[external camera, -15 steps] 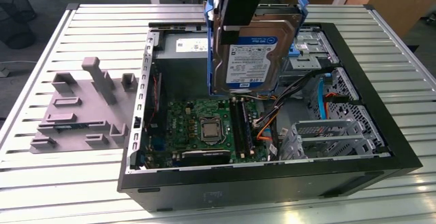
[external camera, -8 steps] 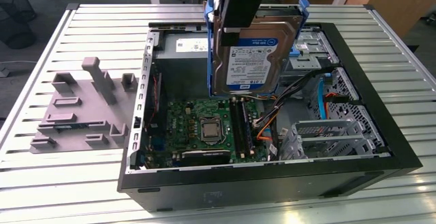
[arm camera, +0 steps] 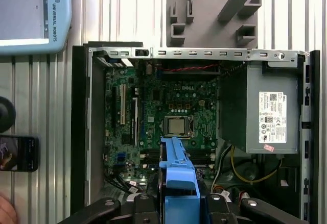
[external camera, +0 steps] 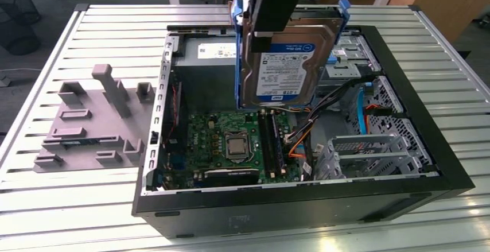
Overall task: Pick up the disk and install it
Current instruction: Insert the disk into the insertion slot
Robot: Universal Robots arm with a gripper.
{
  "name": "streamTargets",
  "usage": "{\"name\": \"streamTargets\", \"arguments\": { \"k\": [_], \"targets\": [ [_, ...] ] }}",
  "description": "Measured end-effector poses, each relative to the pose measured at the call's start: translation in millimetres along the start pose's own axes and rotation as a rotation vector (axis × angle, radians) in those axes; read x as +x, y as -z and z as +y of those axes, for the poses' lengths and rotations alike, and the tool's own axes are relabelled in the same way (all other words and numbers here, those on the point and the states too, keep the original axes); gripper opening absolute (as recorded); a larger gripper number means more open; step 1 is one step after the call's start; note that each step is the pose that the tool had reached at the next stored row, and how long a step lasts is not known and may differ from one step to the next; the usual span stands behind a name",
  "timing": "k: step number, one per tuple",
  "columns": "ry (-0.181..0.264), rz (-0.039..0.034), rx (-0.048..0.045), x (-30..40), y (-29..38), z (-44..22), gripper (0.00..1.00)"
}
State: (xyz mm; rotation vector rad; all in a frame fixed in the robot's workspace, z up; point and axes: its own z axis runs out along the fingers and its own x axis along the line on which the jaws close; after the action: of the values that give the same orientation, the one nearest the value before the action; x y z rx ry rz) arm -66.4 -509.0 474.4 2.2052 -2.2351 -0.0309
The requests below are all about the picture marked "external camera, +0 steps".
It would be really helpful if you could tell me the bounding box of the hard disk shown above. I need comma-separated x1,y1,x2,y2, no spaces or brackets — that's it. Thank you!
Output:
229,0,353,111

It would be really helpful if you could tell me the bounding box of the blue data wire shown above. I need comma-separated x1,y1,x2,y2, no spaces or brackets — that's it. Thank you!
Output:
356,82,376,135

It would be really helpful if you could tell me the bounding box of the orange red power wire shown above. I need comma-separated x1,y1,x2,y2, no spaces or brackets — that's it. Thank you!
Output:
364,104,394,135

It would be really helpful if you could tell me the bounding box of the silver disk bay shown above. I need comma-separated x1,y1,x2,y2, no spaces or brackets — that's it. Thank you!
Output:
312,133,440,180

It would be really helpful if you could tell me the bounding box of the silver optical drive cage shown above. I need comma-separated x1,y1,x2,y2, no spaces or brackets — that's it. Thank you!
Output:
317,30,384,98

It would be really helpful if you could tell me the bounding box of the grey power supply unit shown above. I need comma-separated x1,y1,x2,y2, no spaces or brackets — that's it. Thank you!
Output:
170,35,241,115

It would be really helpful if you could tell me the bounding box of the black RAM stick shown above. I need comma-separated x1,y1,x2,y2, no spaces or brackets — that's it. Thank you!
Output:
267,110,288,176

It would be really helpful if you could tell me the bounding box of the wooden cabinet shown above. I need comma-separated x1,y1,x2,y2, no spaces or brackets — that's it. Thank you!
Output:
390,0,490,43

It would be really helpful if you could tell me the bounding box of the green motherboard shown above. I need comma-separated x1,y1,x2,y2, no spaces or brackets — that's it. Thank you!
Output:
165,108,306,190

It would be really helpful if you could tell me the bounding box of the silver CPU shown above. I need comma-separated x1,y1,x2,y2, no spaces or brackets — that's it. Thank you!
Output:
229,138,249,154

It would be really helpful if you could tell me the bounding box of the CPU socket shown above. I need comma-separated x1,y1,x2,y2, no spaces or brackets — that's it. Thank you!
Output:
222,130,257,161

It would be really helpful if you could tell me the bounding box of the black chair base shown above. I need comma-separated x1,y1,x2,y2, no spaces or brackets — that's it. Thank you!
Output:
472,12,490,30

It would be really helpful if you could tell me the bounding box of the blue expansion slot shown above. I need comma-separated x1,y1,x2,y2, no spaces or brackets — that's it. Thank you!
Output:
171,153,186,170

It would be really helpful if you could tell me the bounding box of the black graphics card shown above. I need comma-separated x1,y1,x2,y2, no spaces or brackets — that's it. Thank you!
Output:
199,167,262,188

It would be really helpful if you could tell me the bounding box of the grey parts rack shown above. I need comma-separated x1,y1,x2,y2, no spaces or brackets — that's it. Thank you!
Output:
34,64,158,175

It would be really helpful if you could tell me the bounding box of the black mesh wastebasket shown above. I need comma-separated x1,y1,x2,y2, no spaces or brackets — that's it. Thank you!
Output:
0,0,43,55

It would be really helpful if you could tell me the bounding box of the black PC case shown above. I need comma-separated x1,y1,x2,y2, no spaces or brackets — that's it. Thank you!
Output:
131,24,477,239

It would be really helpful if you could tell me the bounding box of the black cable bundle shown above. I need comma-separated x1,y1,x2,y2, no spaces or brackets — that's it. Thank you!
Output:
305,72,384,126

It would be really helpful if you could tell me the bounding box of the white yellow wire bundle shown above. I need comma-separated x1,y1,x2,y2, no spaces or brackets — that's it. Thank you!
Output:
263,106,312,114

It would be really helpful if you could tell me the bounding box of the orange wire loop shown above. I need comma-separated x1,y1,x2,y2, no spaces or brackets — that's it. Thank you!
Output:
286,135,309,160

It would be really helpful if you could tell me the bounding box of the white floor cable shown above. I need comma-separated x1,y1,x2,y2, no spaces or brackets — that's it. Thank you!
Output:
0,67,45,75

